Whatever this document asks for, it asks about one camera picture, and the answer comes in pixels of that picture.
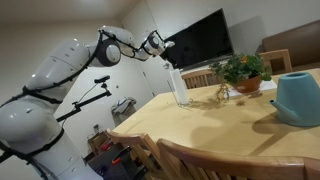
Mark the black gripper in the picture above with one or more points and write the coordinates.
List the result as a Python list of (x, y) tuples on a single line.
[(165, 60)]

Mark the white paper towel roll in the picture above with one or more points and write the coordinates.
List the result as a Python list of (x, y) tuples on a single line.
[(180, 88)]

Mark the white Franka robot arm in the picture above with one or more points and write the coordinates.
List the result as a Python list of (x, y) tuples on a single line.
[(50, 66)]

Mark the light wooden slat chair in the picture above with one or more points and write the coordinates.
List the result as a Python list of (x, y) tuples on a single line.
[(233, 160), (276, 53), (133, 138), (196, 74)]

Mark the black flat screen television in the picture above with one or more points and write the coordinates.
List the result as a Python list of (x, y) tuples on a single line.
[(200, 40)]

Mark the white television console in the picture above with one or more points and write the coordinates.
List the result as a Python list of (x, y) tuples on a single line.
[(213, 63)]

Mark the grey crumpled cloth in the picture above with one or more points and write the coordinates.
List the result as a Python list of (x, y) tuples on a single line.
[(123, 103)]

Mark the green plant terracotta pot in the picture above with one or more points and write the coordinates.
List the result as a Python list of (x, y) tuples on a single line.
[(240, 68)]

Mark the small glass jar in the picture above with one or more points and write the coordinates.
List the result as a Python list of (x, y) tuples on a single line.
[(96, 128)]

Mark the white paper under pot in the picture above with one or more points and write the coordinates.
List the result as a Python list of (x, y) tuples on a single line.
[(268, 86)]

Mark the black equipment case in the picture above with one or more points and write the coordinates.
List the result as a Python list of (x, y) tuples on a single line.
[(110, 170)]

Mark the brown leather armchair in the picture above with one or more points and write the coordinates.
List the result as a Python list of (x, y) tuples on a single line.
[(293, 43)]

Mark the teal watering can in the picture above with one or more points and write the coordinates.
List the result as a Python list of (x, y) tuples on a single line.
[(296, 96)]

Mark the black stereo camera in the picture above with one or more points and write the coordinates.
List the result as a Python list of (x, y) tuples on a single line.
[(101, 79)]

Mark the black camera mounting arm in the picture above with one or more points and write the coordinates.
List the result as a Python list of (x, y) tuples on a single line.
[(86, 101)]

